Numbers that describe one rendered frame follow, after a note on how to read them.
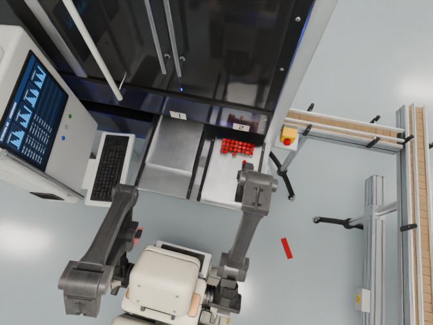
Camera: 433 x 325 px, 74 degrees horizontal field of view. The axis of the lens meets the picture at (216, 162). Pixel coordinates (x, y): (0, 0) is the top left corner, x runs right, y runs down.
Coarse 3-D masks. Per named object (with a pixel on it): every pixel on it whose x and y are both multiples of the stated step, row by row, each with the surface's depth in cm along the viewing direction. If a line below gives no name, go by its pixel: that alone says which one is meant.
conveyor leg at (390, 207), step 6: (390, 204) 165; (396, 204) 160; (378, 210) 178; (384, 210) 172; (390, 210) 167; (396, 210) 164; (360, 216) 200; (348, 222) 218; (354, 222) 209; (360, 222) 203
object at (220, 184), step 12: (216, 144) 161; (216, 156) 159; (228, 156) 159; (240, 156) 159; (216, 168) 156; (228, 168) 156; (240, 168) 156; (216, 180) 154; (228, 180) 154; (204, 192) 151; (216, 192) 151; (228, 192) 151; (240, 204) 148
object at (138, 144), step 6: (96, 132) 201; (102, 132) 198; (96, 138) 212; (138, 138) 194; (96, 144) 225; (138, 144) 205; (96, 150) 238; (138, 150) 216; (132, 156) 232; (138, 156) 230
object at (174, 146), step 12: (168, 120) 167; (180, 120) 167; (156, 132) 162; (168, 132) 164; (180, 132) 164; (192, 132) 164; (156, 144) 161; (168, 144) 161; (180, 144) 161; (192, 144) 161; (156, 156) 158; (168, 156) 158; (180, 156) 158; (192, 156) 159; (168, 168) 155; (180, 168) 156; (192, 168) 152
